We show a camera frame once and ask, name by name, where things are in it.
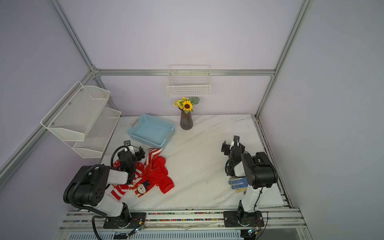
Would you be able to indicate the white wire wall basket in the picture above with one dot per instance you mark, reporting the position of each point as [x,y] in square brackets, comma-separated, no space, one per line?
[189,80]

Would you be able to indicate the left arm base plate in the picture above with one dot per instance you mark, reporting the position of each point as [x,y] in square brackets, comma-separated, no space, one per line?
[133,221]

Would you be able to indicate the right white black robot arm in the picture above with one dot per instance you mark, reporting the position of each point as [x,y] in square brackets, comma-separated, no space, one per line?
[254,173]

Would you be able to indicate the dark ribbed glass vase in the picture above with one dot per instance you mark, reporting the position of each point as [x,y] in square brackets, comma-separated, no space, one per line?
[186,121]

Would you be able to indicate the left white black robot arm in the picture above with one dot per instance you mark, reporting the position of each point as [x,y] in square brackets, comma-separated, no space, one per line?
[87,190]

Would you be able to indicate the white mesh shelf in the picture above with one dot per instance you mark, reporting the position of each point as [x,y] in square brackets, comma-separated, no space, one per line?
[72,118]
[98,138]

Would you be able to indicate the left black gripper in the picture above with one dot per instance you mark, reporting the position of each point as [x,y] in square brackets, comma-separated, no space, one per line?
[129,162]

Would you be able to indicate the red white striped sock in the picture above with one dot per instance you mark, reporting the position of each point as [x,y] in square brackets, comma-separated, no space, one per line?
[142,169]

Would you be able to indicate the red snowman sock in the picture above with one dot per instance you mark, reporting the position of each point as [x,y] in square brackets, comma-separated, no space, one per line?
[145,184]
[162,179]

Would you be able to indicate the lower white mesh shelf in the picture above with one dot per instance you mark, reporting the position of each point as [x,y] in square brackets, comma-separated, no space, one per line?
[98,138]

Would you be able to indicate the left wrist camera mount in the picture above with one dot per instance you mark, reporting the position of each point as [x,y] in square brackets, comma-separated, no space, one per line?
[128,146]

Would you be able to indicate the upper white mesh shelf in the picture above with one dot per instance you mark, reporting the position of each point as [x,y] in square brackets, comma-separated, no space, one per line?
[72,118]

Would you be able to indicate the light blue plastic basket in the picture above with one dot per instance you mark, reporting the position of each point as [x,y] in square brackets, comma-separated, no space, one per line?
[152,131]

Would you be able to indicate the yellow artificial sunflower bouquet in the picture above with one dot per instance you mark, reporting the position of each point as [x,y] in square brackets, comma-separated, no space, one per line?
[186,105]

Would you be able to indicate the aluminium rail front frame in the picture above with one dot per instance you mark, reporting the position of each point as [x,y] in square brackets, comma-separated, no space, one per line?
[275,218]

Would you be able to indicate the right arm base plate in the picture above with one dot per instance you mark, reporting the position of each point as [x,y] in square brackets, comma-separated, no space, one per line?
[235,219]

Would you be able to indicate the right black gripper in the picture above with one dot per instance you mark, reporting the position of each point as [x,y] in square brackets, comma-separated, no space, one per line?
[229,147]

